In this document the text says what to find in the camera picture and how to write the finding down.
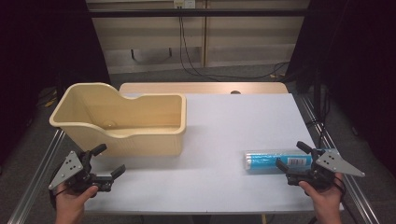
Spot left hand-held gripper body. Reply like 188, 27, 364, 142
48, 150, 113, 194

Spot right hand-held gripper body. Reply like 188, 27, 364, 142
286, 148, 366, 191

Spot blue roll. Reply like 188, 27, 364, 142
243, 148, 314, 172

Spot beige plastic storage basket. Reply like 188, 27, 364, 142
49, 81, 188, 158

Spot person's left hand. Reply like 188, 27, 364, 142
54, 182, 99, 224

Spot person's right hand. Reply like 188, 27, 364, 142
298, 173, 344, 224

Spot black metal stand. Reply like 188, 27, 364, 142
312, 69, 324, 120

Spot white table board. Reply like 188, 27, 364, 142
83, 92, 345, 216

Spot black curtain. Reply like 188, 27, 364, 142
285, 0, 396, 178
0, 0, 112, 166

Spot wooden table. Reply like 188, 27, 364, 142
119, 81, 290, 95

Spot black horizontal bar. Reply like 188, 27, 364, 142
88, 8, 310, 19

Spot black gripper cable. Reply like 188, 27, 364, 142
48, 167, 68, 211
333, 176, 360, 224

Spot aluminium rail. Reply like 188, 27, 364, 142
300, 94, 381, 224
7, 129, 66, 224

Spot white wall socket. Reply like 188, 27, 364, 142
173, 0, 197, 9

